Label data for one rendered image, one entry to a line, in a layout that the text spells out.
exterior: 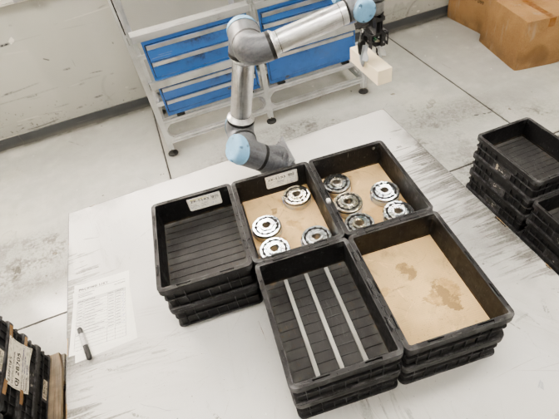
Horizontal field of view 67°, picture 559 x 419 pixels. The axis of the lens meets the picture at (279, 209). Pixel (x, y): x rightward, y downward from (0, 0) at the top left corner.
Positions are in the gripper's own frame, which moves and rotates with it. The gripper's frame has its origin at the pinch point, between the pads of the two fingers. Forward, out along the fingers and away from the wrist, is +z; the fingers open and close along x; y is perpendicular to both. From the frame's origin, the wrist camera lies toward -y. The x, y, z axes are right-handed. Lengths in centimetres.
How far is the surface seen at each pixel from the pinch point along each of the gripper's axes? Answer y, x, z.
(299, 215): 43, -51, 26
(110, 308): 42, -126, 39
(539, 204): 54, 55, 61
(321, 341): 90, -63, 26
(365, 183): 39, -22, 26
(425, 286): 87, -28, 26
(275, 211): 37, -58, 26
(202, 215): 26, -84, 27
